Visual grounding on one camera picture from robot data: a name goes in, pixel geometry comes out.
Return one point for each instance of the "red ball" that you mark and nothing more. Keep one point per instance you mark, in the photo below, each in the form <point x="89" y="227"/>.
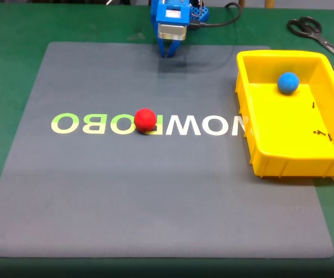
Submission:
<point x="145" y="120"/>

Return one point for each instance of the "blue ball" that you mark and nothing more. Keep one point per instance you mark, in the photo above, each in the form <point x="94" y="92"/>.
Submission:
<point x="288" y="83"/>

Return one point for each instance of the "yellow plastic bin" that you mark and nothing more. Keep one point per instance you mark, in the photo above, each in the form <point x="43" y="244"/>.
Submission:
<point x="294" y="144"/>

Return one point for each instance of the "wooden leg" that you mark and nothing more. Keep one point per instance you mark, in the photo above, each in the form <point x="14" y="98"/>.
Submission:
<point x="268" y="3"/>
<point x="242" y="3"/>

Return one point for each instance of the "black scissors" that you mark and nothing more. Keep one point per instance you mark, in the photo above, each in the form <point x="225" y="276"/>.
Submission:
<point x="309" y="27"/>

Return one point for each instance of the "grey mat with lettering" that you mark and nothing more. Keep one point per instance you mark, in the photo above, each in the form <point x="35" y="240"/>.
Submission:
<point x="126" y="188"/>

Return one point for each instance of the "silver camera box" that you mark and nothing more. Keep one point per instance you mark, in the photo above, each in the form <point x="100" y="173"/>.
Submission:
<point x="172" y="32"/>

